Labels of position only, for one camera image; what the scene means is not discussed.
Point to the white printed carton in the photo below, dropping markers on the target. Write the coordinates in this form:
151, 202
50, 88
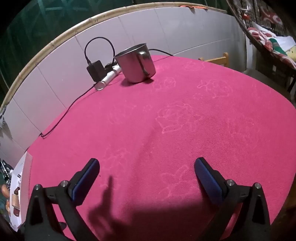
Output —
18, 185

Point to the pink tablecloth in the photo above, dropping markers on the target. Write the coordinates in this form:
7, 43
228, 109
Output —
173, 115

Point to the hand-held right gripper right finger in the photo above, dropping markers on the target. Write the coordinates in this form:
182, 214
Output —
208, 180

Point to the white power strip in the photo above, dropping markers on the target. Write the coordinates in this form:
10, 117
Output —
109, 76

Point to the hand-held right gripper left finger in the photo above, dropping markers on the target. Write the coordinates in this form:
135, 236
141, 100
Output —
84, 183

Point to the black charger adapter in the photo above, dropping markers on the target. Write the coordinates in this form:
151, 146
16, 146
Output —
94, 70

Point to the orange cloth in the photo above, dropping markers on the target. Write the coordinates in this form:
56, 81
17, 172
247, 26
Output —
194, 6

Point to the floral patterned blanket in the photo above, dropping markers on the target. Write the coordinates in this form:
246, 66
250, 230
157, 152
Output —
268, 39

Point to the stainless steel mug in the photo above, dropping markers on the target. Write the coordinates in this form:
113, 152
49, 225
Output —
136, 62

